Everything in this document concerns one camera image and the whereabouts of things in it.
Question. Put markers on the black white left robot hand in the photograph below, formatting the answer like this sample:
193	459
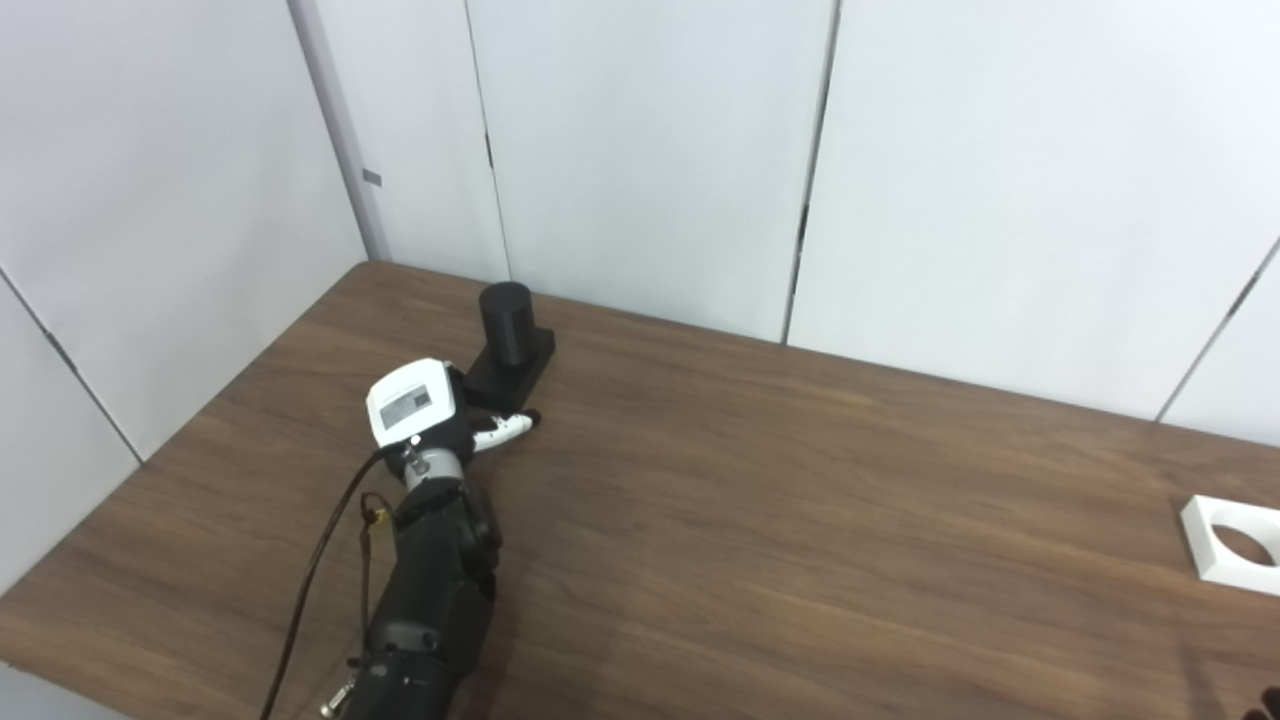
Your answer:
412	400

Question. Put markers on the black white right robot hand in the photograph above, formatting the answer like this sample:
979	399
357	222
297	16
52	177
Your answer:
1265	715

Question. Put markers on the black cylindrical peg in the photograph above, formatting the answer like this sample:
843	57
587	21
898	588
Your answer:
508	325

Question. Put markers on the white square piece with hole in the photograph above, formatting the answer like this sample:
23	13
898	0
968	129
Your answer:
1215	560

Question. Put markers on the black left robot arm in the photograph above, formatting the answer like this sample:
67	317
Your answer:
435	580

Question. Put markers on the grey wall corner post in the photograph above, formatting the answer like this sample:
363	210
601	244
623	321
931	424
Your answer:
335	120

